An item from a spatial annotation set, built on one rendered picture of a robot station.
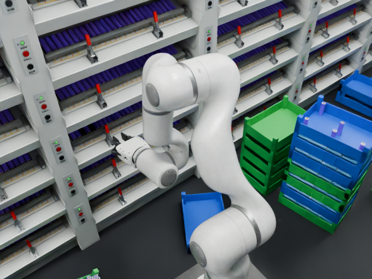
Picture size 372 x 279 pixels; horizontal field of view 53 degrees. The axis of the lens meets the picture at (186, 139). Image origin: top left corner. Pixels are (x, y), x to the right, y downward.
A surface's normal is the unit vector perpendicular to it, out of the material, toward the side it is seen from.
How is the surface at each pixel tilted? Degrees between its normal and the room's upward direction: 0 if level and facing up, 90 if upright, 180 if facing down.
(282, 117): 0
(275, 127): 0
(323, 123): 0
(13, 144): 20
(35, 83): 90
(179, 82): 47
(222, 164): 59
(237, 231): 27
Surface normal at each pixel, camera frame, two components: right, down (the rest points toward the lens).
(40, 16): 0.19, -0.51
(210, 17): 0.62, 0.52
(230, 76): 0.53, 0.03
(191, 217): -0.02, -0.74
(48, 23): 0.59, 0.74
